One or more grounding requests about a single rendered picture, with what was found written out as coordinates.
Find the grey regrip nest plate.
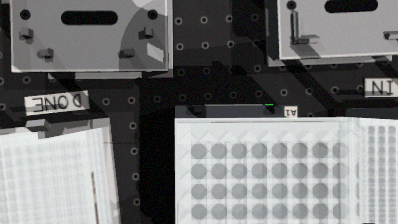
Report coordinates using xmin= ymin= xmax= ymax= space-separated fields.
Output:
xmin=10 ymin=0 xmax=173 ymax=79

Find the white rectangular plate nest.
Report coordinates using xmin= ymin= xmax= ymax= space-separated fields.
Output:
xmin=264 ymin=0 xmax=398 ymax=67

